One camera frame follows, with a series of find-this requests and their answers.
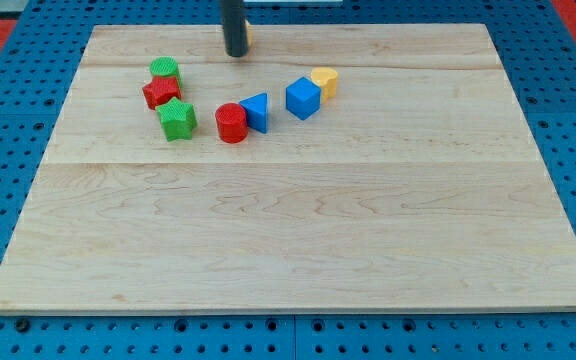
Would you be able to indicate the blue triangle block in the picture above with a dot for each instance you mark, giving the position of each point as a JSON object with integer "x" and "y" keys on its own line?
{"x": 256, "y": 109}

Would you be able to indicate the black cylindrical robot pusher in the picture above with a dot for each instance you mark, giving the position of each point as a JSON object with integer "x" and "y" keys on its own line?
{"x": 233, "y": 20}

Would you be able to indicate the blue cube block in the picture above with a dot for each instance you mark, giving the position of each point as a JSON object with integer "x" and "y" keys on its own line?
{"x": 302, "y": 98}

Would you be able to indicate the green cylinder block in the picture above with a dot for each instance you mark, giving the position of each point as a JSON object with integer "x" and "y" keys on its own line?
{"x": 165, "y": 67}

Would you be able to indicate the red cylinder block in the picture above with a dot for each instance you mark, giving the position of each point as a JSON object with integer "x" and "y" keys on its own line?
{"x": 231, "y": 122}

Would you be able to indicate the yellow block behind pusher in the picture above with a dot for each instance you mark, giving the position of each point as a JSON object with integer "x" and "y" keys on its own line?
{"x": 248, "y": 33}

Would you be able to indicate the green star block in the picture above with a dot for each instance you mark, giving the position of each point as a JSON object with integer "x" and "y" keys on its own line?
{"x": 177, "y": 119}

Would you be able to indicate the light wooden board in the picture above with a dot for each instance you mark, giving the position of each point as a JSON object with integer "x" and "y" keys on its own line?
{"x": 417, "y": 189}

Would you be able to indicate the red star block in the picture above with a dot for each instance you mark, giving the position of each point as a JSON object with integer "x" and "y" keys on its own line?
{"x": 160, "y": 90}

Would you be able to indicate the yellow heart block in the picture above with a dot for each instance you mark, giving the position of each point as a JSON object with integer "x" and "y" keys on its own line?
{"x": 326, "y": 78}

